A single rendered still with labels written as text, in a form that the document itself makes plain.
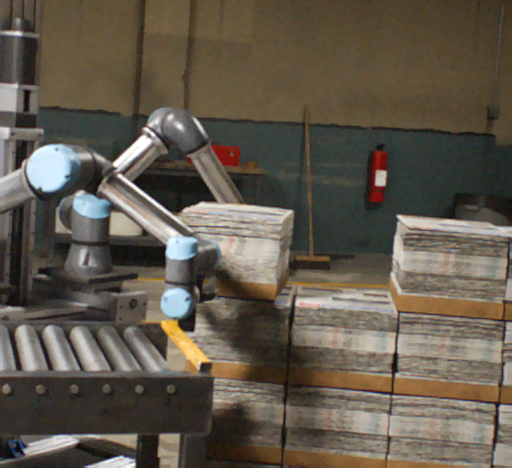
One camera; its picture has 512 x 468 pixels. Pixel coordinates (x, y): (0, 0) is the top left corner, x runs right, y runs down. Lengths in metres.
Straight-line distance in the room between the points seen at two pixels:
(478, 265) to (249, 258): 0.63
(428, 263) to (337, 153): 7.11
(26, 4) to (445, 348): 1.59
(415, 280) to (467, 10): 7.74
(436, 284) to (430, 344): 0.17
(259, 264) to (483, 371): 0.68
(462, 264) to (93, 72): 6.84
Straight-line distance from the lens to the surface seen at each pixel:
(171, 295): 2.55
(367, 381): 3.00
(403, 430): 3.04
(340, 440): 3.05
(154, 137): 3.52
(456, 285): 2.97
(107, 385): 2.18
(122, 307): 3.25
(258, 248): 2.95
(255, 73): 9.79
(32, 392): 2.17
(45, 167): 2.66
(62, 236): 8.79
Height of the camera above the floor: 1.34
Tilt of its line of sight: 5 degrees down
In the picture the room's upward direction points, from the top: 4 degrees clockwise
